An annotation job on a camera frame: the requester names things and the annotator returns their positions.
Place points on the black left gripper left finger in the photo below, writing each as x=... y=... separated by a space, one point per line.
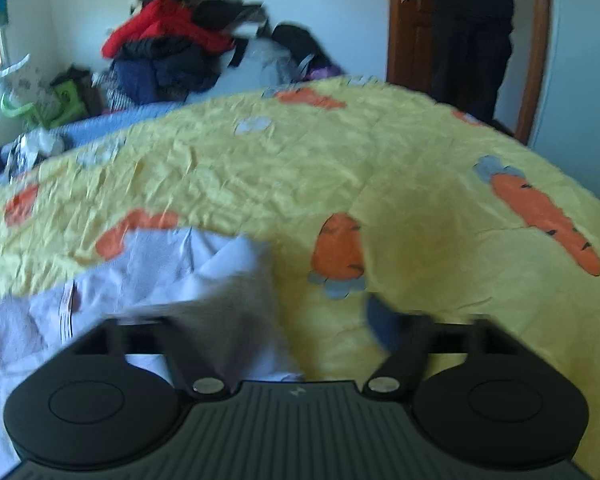
x=112 y=396

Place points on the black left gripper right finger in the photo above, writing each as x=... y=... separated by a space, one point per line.
x=474 y=391

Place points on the light lavender shirt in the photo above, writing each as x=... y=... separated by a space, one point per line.
x=220 y=289

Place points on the dark navy clothes pile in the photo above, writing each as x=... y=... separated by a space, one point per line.
x=163 y=69

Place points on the person in black clothes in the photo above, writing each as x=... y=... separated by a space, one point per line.
x=472 y=48

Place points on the yellow carrot print bedsheet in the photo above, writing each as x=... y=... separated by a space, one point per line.
x=456 y=219

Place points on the blue knitted blanket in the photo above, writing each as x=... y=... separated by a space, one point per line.
x=88 y=130

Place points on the black bag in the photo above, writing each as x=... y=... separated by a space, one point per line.
x=313 y=62

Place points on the red knit garment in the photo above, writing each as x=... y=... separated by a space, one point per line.
x=164 y=18

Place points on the brown wooden door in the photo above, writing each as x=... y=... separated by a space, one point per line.
x=409 y=62

